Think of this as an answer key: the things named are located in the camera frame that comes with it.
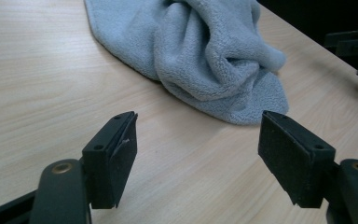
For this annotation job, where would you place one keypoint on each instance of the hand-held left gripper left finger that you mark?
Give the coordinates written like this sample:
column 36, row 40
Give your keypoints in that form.
column 110, row 161

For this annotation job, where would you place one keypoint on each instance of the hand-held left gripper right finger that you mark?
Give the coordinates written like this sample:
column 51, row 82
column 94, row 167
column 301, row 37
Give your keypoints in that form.
column 292, row 158

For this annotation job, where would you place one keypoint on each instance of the light blue towel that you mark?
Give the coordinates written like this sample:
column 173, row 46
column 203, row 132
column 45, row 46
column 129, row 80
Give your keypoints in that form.
column 205, row 59

